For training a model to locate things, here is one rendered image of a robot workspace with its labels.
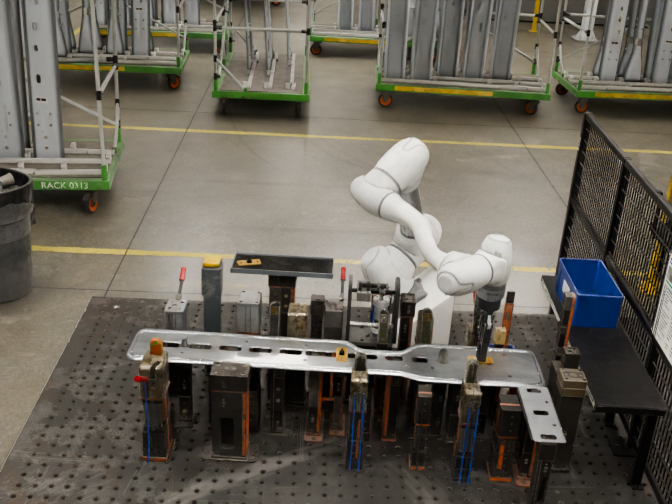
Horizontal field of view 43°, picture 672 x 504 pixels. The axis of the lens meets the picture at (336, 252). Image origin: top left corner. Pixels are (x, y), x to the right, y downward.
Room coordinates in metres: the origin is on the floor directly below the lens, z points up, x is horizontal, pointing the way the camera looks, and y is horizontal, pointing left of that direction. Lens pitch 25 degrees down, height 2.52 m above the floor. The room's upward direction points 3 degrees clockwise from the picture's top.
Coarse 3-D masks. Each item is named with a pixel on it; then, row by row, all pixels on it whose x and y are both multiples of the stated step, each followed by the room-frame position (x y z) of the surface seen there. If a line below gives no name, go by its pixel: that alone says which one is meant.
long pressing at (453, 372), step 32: (128, 352) 2.39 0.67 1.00; (192, 352) 2.41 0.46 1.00; (224, 352) 2.42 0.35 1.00; (256, 352) 2.43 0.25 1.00; (352, 352) 2.46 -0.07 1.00; (384, 352) 2.47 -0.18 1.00; (416, 352) 2.49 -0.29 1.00; (448, 352) 2.50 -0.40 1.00; (512, 352) 2.52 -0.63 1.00; (480, 384) 2.32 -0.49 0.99; (512, 384) 2.33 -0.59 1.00; (544, 384) 2.34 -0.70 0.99
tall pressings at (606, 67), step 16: (608, 0) 10.16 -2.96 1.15; (624, 0) 9.84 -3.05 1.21; (656, 0) 10.18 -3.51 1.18; (608, 16) 9.90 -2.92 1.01; (624, 16) 9.83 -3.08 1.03; (640, 16) 9.92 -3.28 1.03; (656, 16) 10.13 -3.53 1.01; (608, 32) 9.86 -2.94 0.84; (624, 32) 9.90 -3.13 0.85; (640, 32) 9.88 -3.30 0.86; (656, 32) 10.09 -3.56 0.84; (608, 48) 9.80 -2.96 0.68; (624, 48) 10.13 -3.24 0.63; (640, 48) 9.85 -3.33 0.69; (656, 48) 9.92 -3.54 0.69; (608, 64) 9.79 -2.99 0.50; (624, 64) 10.06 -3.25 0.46; (640, 64) 9.82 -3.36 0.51; (656, 64) 9.87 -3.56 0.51; (608, 80) 9.78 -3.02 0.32; (624, 80) 9.87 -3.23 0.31; (640, 80) 9.89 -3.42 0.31; (656, 80) 9.83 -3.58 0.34
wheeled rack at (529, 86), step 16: (560, 0) 9.16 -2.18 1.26; (384, 16) 9.19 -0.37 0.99; (464, 16) 10.06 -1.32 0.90; (384, 32) 9.19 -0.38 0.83; (384, 80) 9.29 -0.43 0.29; (400, 80) 9.28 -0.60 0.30; (416, 80) 9.28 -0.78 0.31; (432, 80) 9.45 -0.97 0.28; (448, 80) 9.50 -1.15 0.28; (464, 80) 9.51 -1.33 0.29; (480, 80) 9.50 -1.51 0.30; (496, 80) 9.50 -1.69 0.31; (512, 80) 9.53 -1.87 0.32; (528, 80) 9.71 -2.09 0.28; (384, 96) 9.25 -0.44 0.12; (480, 96) 9.15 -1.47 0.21; (496, 96) 9.15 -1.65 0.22; (512, 96) 9.14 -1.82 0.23; (528, 96) 9.14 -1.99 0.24; (544, 96) 9.14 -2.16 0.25; (528, 112) 9.27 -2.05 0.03
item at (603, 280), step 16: (560, 272) 2.93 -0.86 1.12; (576, 272) 2.97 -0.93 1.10; (592, 272) 2.98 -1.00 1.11; (608, 272) 2.87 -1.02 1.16; (560, 288) 2.90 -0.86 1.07; (576, 288) 2.97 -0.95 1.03; (592, 288) 2.98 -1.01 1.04; (608, 288) 2.83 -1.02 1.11; (576, 304) 2.68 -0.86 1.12; (592, 304) 2.68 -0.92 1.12; (608, 304) 2.68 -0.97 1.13; (576, 320) 2.68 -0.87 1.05; (592, 320) 2.68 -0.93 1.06; (608, 320) 2.68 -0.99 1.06
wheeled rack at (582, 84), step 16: (592, 0) 9.40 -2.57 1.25; (592, 16) 9.39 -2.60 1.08; (560, 32) 10.32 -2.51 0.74; (560, 48) 10.26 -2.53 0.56; (560, 64) 10.12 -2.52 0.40; (560, 80) 9.99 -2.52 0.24; (576, 80) 9.71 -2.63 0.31; (592, 80) 9.75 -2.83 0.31; (576, 96) 9.37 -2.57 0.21; (592, 96) 9.38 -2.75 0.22; (608, 96) 9.39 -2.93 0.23; (624, 96) 9.40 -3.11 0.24; (640, 96) 9.41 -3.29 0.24; (656, 96) 9.42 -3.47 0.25
